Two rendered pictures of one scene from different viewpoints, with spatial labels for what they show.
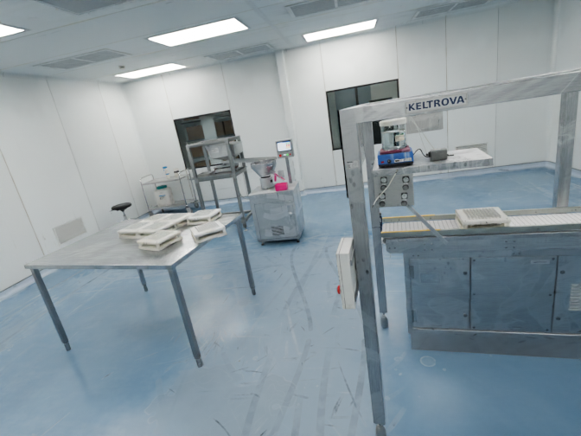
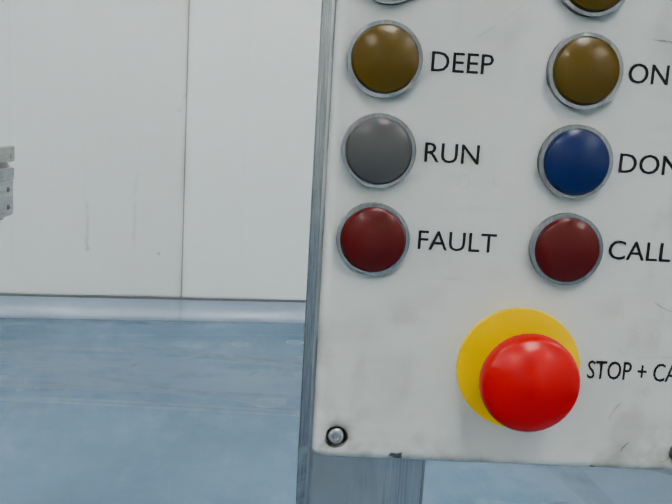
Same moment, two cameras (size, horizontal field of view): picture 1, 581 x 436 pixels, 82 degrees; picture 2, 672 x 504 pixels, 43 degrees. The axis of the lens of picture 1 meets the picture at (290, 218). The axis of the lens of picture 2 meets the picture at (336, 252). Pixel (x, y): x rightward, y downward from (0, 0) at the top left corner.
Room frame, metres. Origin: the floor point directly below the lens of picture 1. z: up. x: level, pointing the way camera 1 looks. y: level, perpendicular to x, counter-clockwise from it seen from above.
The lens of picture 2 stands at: (1.50, 0.11, 1.05)
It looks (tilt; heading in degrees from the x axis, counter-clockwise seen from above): 10 degrees down; 249
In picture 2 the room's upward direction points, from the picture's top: 3 degrees clockwise
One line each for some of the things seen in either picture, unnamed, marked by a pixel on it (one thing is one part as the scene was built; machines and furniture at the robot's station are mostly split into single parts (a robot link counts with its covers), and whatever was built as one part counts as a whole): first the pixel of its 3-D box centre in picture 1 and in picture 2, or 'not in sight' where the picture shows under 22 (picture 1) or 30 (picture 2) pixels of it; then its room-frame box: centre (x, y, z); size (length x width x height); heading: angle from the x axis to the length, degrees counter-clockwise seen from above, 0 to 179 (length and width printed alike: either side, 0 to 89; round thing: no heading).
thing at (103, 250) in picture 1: (142, 239); not in sight; (2.87, 1.35, 0.86); 1.50 x 1.10 x 0.04; 69
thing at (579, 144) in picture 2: not in sight; (576, 162); (1.29, -0.17, 1.03); 0.03 x 0.01 x 0.03; 161
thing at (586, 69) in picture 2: not in sight; (586, 71); (1.29, -0.17, 1.07); 0.03 x 0.01 x 0.03; 161
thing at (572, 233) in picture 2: not in sight; (567, 249); (1.29, -0.17, 0.99); 0.03 x 0.01 x 0.03; 161
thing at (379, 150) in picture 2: not in sight; (379, 151); (1.36, -0.20, 1.03); 0.03 x 0.01 x 0.03; 161
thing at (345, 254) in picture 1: (348, 272); (518, 161); (1.29, -0.21, 1.03); 0.17 x 0.06 x 0.26; 161
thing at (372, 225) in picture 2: not in sight; (373, 239); (1.36, -0.20, 0.99); 0.03 x 0.01 x 0.03; 161
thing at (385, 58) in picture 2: not in sight; (385, 58); (1.36, -0.20, 1.07); 0.03 x 0.01 x 0.03; 161
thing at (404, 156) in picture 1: (394, 156); not in sight; (1.99, -0.68, 1.37); 0.21 x 0.20 x 0.09; 161
